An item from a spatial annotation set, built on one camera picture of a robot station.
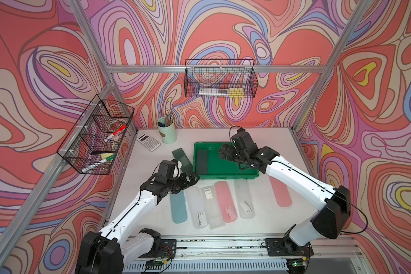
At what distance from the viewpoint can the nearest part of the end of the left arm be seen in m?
0.70

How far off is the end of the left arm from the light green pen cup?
408 mm

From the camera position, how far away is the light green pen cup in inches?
41.1
